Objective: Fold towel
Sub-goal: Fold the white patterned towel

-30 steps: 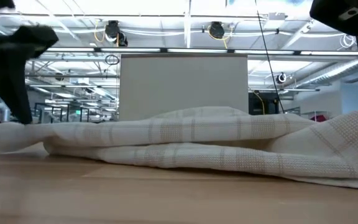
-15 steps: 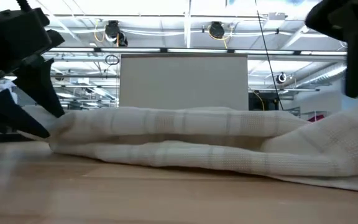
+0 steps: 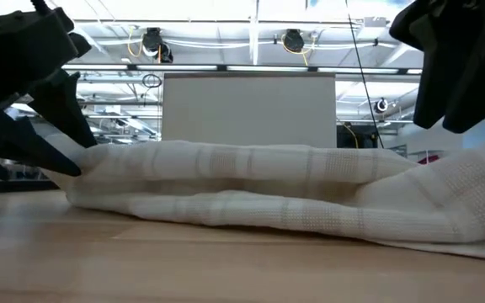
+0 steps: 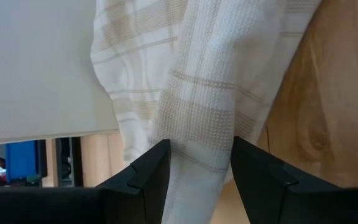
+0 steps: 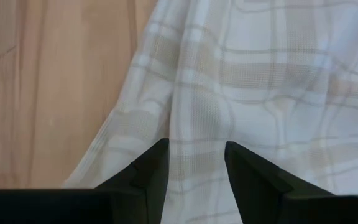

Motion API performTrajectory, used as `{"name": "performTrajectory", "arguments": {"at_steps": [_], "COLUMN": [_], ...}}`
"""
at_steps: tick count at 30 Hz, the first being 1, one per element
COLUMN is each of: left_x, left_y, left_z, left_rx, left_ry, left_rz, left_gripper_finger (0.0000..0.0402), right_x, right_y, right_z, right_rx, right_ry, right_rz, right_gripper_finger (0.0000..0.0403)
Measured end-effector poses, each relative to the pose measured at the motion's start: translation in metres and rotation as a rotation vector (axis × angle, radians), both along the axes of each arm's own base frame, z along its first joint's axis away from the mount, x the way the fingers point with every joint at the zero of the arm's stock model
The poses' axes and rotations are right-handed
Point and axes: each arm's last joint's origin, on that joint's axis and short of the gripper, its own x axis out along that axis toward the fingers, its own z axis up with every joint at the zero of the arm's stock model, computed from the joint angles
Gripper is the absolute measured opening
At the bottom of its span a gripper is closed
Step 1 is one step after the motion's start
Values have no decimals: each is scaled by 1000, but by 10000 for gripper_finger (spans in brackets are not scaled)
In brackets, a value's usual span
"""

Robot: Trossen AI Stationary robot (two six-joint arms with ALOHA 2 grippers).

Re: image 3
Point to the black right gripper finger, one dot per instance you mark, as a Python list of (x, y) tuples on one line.
[(434, 92), (478, 92)]

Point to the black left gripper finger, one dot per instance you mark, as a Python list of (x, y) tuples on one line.
[(63, 109), (19, 143)]

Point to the beige fabric box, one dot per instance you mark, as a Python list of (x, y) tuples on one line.
[(246, 109)]

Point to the white checked towel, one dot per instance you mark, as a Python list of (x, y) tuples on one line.
[(268, 202)]

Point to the small black ceiling reel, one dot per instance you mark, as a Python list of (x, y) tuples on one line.
[(380, 105)]

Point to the red background object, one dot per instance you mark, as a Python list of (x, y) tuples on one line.
[(430, 159)]

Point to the black equipment box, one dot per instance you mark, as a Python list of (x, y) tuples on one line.
[(366, 136)]

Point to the black aluminium table frame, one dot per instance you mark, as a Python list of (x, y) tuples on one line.
[(15, 186)]

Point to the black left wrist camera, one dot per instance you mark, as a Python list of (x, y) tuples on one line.
[(81, 44)]

